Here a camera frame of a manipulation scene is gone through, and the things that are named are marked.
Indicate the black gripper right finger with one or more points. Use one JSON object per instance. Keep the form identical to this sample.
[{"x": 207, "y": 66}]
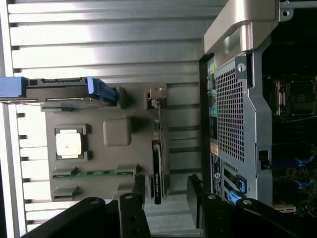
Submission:
[{"x": 218, "y": 218}]

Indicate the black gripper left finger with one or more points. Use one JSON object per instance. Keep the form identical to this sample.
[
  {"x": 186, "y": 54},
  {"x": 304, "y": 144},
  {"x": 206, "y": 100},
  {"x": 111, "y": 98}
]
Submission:
[{"x": 131, "y": 218}]

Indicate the blue case release latch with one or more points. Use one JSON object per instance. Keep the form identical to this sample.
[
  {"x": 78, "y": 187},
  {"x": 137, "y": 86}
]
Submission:
[{"x": 241, "y": 184}]

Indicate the green RAM stick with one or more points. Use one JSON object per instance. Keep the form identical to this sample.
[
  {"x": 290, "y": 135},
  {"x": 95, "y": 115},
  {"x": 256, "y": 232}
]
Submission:
[{"x": 99, "y": 173}]

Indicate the grey parts rack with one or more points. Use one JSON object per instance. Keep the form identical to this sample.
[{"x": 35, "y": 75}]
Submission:
[{"x": 119, "y": 158}]

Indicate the silver CPU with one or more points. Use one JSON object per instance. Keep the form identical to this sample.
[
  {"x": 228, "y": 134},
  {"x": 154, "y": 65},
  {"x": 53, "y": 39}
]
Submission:
[{"x": 68, "y": 144}]

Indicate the green motherboard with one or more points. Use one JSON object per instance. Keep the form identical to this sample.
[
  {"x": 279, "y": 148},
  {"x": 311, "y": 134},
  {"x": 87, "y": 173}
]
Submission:
[{"x": 292, "y": 143}]

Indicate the open PC case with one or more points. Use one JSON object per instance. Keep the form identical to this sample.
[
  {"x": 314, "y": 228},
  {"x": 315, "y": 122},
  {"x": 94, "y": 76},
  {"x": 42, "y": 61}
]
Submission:
[{"x": 232, "y": 111}]

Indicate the CPU socket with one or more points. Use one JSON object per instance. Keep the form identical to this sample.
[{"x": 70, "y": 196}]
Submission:
[{"x": 299, "y": 99}]

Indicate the hard disk with blue carrier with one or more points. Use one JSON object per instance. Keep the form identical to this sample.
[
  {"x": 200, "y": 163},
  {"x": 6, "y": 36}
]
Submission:
[{"x": 62, "y": 90}]

